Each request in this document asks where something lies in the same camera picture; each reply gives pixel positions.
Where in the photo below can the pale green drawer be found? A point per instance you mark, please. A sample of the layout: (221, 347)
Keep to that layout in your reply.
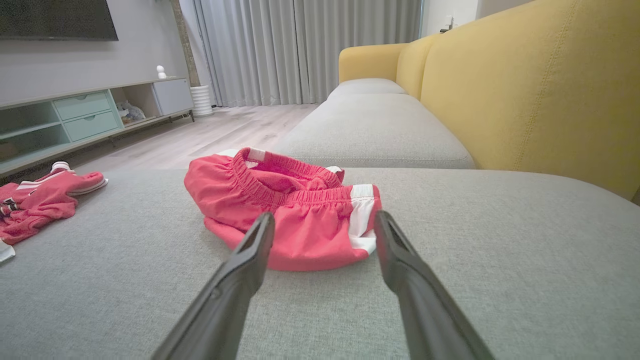
(91, 126)
(82, 106)

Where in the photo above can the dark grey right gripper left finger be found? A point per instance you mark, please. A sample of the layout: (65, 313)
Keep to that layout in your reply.
(225, 300)

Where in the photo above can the long low tv cabinet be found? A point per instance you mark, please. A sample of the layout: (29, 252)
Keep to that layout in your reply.
(25, 120)

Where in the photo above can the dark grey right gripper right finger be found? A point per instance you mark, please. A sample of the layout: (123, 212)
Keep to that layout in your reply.
(425, 310)

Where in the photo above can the red basketball jersey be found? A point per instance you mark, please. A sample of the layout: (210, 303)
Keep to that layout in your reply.
(40, 205)

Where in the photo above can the yellow sofa with grey seats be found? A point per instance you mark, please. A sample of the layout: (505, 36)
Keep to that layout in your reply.
(525, 90)

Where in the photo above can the white ribbed cylinder vase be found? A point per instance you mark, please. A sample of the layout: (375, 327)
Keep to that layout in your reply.
(202, 101)

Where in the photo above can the small white figurine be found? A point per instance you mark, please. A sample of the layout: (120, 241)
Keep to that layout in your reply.
(161, 72)

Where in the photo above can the black wall television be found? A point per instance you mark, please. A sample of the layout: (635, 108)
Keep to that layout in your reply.
(55, 17)

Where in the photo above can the grey clutter in cabinet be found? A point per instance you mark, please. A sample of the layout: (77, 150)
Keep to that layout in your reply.
(130, 113)

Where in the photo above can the grey pleated curtain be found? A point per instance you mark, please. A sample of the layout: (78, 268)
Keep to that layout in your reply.
(300, 50)

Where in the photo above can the red shorts with white stripe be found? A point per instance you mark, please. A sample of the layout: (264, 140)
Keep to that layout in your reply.
(310, 235)

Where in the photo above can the grey cabinet door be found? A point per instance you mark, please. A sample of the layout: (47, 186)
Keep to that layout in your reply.
(172, 96)

